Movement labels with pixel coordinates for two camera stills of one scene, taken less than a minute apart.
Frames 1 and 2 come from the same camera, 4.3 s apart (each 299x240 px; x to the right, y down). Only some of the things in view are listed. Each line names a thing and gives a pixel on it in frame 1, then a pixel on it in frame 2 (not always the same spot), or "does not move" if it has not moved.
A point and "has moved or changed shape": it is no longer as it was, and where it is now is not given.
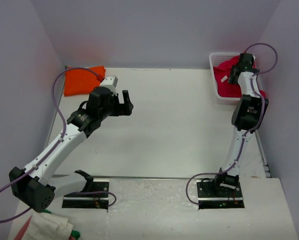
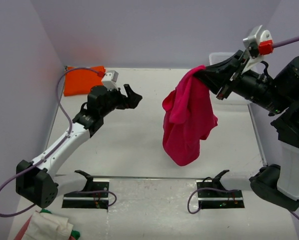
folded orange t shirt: x=80 y=81 does not move
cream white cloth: x=47 y=226 does not move
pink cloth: x=20 y=235 does not move
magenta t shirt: x=222 y=73 has moved or changed shape
